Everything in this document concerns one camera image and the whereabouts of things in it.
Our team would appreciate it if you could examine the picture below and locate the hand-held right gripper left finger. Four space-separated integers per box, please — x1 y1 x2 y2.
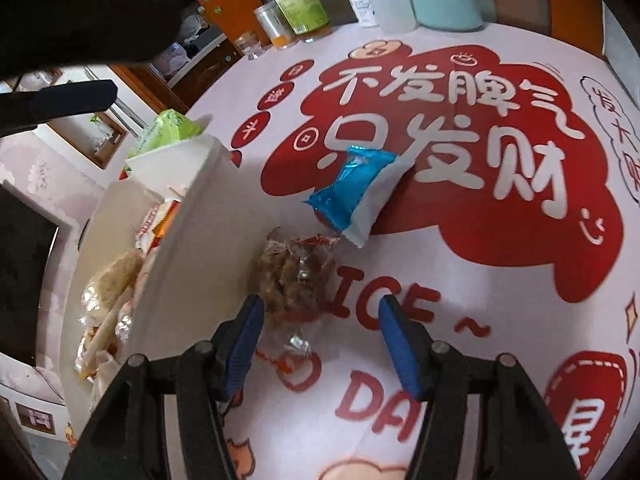
62 292 266 480

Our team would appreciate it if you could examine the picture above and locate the pink and red printed tablecloth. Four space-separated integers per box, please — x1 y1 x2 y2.
180 22 640 480

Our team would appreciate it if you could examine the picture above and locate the cardboard box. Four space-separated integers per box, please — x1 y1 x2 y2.
62 132 251 441

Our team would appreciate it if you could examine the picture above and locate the clear bag of pale pastry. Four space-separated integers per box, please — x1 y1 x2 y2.
75 310 133 382

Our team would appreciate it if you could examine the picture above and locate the small glass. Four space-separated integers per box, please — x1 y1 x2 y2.
234 31 263 61

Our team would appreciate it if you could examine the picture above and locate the clear bag of brown twists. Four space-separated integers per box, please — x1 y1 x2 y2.
247 227 341 356

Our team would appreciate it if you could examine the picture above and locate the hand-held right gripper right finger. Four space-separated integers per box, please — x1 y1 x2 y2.
377 294 583 480

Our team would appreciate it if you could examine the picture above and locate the green snack packet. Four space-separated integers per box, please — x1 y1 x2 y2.
127 109 205 158

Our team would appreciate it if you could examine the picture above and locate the wooden picture frame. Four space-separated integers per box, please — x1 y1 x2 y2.
50 110 129 169

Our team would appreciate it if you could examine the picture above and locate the grey cluttered shelf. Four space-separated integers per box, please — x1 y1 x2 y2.
150 12 241 86

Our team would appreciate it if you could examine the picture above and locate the clear bag of yellow pastry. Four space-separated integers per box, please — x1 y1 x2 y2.
82 250 146 321

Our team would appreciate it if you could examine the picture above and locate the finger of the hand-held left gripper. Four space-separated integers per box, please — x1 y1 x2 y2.
0 80 119 137

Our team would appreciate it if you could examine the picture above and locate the metal can with orange label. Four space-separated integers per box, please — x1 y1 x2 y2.
254 1 297 51

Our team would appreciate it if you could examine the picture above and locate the black screen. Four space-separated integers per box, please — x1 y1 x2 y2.
0 187 59 367

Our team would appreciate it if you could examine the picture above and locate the white pill bottle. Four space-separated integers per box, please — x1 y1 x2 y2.
345 0 381 28

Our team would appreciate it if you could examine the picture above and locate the blue and white snack packet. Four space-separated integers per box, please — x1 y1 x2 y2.
304 145 416 250

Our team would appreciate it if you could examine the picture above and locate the clear bottle with green label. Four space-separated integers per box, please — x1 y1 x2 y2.
272 0 332 43

